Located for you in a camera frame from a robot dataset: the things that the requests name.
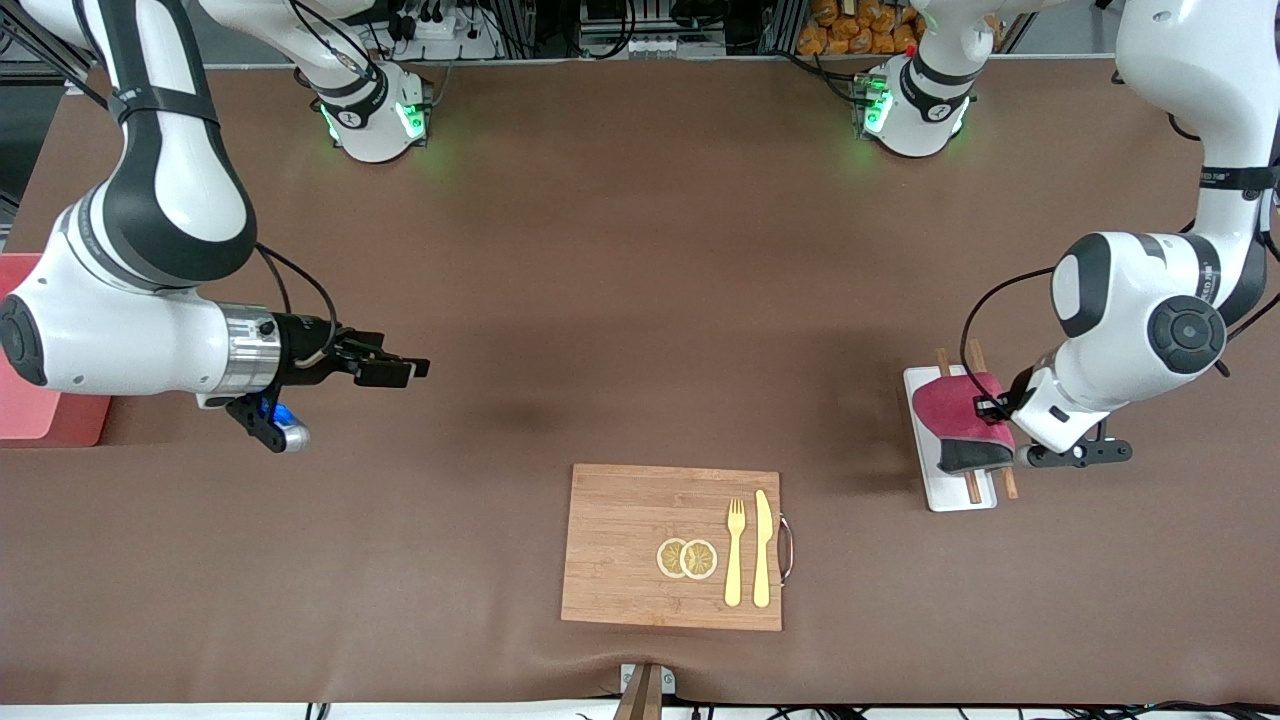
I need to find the red and grey cloth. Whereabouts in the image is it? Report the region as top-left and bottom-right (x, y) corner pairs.
(911, 372), (1017, 475)

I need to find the brown wooden chopstick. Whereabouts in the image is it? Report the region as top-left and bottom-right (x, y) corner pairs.
(936, 348), (984, 505)
(967, 339), (1021, 500)

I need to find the white rectangular tray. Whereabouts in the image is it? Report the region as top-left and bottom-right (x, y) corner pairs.
(903, 365), (999, 513)

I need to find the pink plastic bin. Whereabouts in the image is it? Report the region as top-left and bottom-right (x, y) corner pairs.
(0, 253), (113, 448)

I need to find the yellow knife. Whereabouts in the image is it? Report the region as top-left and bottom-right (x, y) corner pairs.
(753, 489), (774, 609)

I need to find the wooden cutting board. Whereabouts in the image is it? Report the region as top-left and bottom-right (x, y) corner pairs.
(560, 463), (796, 633)

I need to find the yellow fork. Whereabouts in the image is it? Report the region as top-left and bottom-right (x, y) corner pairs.
(724, 498), (748, 608)

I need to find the white power strip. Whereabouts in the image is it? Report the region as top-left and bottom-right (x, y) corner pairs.
(385, 0), (503, 61)

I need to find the orange snack packets pile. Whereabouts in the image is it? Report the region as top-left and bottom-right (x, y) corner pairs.
(797, 0), (923, 57)

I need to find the white socket bar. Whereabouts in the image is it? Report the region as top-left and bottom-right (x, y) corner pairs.
(580, 35), (727, 59)

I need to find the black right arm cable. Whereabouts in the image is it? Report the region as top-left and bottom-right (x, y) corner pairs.
(255, 243), (342, 366)

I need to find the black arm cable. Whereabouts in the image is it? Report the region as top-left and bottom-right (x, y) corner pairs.
(962, 266), (1058, 421)
(255, 243), (342, 366)

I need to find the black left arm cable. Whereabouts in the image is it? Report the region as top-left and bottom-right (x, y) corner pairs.
(962, 266), (1058, 421)

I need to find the aluminium frame profile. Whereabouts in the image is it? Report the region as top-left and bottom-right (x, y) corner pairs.
(0, 15), (113, 96)

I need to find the metal table edge bracket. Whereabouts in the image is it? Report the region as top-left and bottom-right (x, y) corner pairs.
(612, 663), (677, 720)

